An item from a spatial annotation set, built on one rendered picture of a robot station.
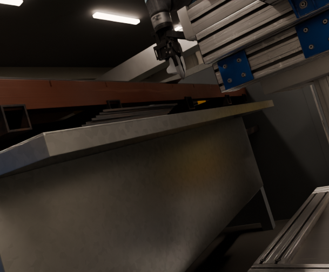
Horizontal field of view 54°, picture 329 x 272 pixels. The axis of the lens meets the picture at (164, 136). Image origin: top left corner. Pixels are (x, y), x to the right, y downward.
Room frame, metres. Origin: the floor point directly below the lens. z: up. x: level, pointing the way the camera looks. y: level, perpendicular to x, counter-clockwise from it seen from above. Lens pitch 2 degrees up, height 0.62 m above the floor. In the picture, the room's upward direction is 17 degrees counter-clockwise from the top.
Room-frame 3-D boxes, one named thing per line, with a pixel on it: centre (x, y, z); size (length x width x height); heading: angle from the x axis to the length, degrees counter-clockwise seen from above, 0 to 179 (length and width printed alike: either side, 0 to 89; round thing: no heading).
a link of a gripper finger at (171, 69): (1.20, -0.11, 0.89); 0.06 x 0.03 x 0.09; 59
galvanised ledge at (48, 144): (0.99, -0.11, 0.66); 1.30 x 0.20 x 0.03; 149
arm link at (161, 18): (1.21, -0.12, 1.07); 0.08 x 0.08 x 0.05
